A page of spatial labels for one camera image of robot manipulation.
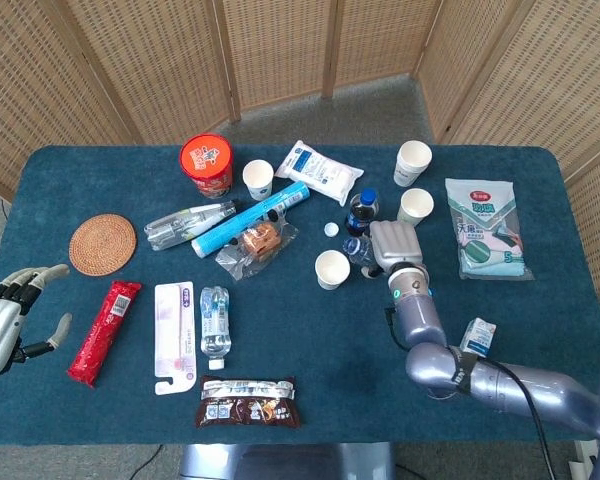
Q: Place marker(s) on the cake in clear wrapper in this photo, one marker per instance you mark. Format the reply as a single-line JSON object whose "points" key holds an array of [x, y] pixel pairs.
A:
{"points": [[260, 245]]}

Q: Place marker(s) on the white wet wipes pack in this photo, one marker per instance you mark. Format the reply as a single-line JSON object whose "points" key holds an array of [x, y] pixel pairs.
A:
{"points": [[320, 172]]}

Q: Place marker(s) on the white cup blue flower print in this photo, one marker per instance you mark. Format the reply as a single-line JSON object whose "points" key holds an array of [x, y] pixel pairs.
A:
{"points": [[258, 180]]}

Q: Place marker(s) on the red snack packet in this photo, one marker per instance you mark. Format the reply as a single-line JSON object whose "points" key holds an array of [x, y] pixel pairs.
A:
{"points": [[102, 335]]}

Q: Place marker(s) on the red instant noodle tub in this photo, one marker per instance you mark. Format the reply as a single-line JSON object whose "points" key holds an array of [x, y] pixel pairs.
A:
{"points": [[206, 162]]}

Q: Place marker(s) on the small white milk carton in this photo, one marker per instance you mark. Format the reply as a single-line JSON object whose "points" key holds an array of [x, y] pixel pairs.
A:
{"points": [[480, 335]]}

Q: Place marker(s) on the grey robot torso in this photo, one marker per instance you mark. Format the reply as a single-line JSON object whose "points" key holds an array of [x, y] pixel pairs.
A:
{"points": [[285, 462]]}

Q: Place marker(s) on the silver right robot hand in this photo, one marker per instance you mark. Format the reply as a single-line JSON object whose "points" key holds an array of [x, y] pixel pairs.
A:
{"points": [[395, 245]]}

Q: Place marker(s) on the pink toothbrush blister pack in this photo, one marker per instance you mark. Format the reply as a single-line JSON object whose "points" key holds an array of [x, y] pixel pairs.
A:
{"points": [[172, 340]]}

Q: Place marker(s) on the blue cylindrical roll pack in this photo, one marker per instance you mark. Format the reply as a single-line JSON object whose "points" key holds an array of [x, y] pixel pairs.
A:
{"points": [[240, 225]]}

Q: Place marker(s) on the round woven rattan coaster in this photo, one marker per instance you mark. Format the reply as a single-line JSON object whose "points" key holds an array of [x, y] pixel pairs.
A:
{"points": [[102, 245]]}

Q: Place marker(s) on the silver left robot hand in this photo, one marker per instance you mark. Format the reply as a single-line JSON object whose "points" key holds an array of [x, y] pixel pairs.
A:
{"points": [[0, 320]]}

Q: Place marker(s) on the white cup green flower print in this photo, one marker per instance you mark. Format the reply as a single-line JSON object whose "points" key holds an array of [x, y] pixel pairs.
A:
{"points": [[416, 205]]}

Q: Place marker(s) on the white snack bag right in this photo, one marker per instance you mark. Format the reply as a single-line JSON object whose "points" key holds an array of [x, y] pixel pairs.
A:
{"points": [[485, 230]]}

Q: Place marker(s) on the clear plastic bottle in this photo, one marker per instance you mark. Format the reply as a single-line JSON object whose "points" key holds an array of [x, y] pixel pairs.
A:
{"points": [[358, 252]]}

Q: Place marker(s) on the brown bread snack bag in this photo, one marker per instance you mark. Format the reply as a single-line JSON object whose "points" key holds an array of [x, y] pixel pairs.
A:
{"points": [[247, 402]]}

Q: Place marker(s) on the stack of white paper cups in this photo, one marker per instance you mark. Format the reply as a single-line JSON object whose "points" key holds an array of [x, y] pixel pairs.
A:
{"points": [[411, 160]]}

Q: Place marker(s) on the cola bottle blue cap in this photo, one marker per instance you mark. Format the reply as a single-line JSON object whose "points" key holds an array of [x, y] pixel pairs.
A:
{"points": [[361, 212]]}

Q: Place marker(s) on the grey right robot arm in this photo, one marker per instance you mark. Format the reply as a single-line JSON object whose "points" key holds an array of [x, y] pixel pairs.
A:
{"points": [[480, 380]]}

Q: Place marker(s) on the clear bottle green label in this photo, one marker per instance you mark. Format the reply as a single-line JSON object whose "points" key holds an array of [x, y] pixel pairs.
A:
{"points": [[175, 227]]}

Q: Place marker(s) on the wicker folding screen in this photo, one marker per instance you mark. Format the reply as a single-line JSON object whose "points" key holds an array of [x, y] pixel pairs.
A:
{"points": [[155, 65]]}

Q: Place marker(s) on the teal tablecloth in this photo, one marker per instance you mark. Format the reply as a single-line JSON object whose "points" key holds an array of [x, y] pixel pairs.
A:
{"points": [[330, 340]]}

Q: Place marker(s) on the small white bottle cap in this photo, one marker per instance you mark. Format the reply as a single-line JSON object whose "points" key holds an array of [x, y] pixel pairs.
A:
{"points": [[331, 229]]}

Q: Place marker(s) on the sealed water bottle white cap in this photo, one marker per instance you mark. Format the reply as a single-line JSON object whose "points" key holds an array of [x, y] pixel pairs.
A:
{"points": [[215, 325]]}

